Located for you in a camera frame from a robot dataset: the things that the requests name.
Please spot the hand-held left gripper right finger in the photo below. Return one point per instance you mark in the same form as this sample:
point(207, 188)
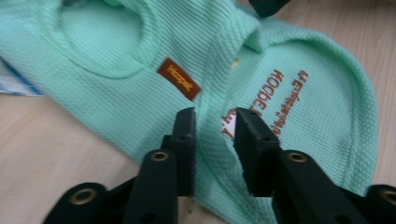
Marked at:
point(257, 155)

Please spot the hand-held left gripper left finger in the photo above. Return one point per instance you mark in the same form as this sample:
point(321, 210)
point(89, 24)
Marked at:
point(186, 155)

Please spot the mint green pet shirt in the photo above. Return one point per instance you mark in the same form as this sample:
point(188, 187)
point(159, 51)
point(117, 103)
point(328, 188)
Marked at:
point(124, 93)

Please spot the blue striped white cloth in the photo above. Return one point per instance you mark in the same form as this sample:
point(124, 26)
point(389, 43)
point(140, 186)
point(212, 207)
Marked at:
point(14, 82)

